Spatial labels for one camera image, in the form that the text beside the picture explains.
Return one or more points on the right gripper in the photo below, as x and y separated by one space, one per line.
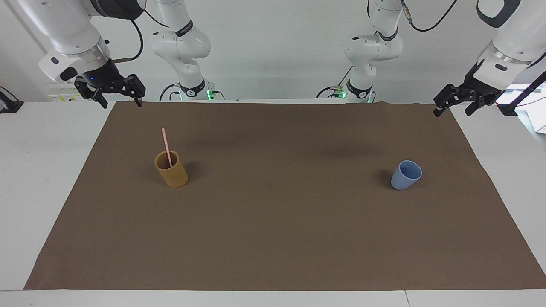
104 76

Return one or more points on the blue cup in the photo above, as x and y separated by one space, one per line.
403 181

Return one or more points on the pink chopstick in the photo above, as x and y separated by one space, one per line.
165 143

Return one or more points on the black stand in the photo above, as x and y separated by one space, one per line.
10 104
522 96

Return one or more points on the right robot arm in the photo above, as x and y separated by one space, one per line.
72 30

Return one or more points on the brown wooden cup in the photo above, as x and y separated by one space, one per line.
175 177

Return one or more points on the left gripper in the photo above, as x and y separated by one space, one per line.
480 91

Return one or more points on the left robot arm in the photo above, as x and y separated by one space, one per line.
373 47

